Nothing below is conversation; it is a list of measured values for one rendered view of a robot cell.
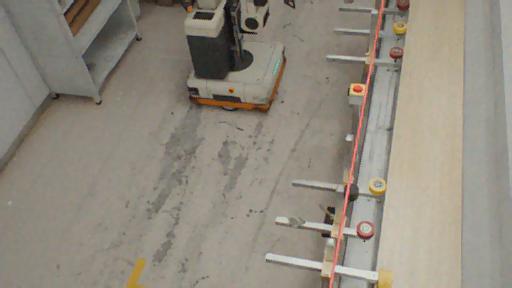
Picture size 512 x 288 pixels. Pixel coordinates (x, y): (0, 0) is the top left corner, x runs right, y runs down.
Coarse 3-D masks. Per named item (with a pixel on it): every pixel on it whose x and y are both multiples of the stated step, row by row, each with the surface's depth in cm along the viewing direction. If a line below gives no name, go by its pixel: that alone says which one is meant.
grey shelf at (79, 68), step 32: (32, 0) 368; (64, 0) 382; (128, 0) 461; (32, 32) 393; (64, 32) 384; (96, 32) 420; (128, 32) 479; (64, 64) 411; (96, 64) 452; (96, 96) 431
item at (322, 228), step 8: (280, 224) 245; (304, 224) 242; (312, 224) 242; (320, 224) 241; (328, 224) 241; (320, 232) 242; (328, 232) 240; (344, 232) 237; (352, 232) 237; (368, 240) 236
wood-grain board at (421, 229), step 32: (416, 0) 342; (448, 0) 339; (416, 32) 320; (448, 32) 318; (416, 64) 301; (448, 64) 299; (416, 96) 284; (448, 96) 282; (416, 128) 269; (448, 128) 267; (416, 160) 256; (448, 160) 254; (416, 192) 243; (448, 192) 242; (384, 224) 234; (416, 224) 232; (448, 224) 231; (384, 256) 223; (416, 256) 222; (448, 256) 221
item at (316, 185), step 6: (294, 180) 262; (300, 180) 261; (306, 180) 261; (300, 186) 262; (306, 186) 260; (312, 186) 259; (318, 186) 258; (324, 186) 258; (330, 186) 257; (336, 186) 257; (360, 192) 253; (366, 192) 253; (378, 198) 253
